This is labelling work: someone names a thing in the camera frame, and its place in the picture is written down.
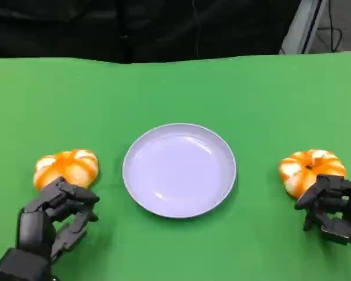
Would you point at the lilac plate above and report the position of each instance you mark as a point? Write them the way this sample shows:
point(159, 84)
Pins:
point(178, 172)

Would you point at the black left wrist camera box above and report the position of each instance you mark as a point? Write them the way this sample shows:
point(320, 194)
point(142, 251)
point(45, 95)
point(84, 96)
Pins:
point(20, 266)

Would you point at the orange and white bread roll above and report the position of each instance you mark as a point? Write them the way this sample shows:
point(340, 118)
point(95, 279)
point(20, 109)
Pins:
point(298, 172)
point(70, 165)

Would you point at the grey slanted panel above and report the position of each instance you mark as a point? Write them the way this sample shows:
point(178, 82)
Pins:
point(304, 26)

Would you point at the green table cloth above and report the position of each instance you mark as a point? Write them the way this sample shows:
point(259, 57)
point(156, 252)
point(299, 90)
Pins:
point(175, 87)

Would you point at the black table skirt cloth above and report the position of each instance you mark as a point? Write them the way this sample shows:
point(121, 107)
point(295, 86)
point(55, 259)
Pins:
point(76, 26)

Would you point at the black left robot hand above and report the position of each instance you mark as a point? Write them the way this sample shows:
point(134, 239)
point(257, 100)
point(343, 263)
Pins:
point(32, 222)

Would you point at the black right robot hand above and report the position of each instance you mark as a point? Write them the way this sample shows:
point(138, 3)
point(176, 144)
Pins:
point(339, 202)

